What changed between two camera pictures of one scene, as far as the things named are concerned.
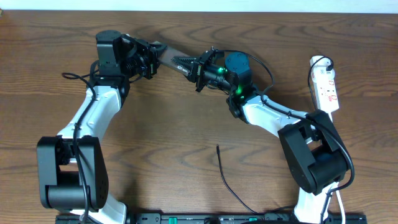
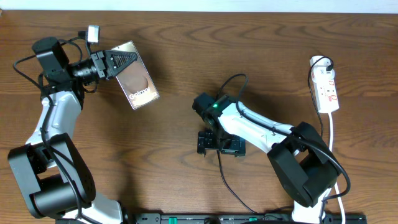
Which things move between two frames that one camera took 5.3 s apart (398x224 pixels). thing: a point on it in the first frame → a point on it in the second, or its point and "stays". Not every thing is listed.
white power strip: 324,84 stays
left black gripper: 150,53 → 107,62
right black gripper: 198,66 → 236,147
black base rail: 214,218 stays
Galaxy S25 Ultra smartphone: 164,56 → 135,81
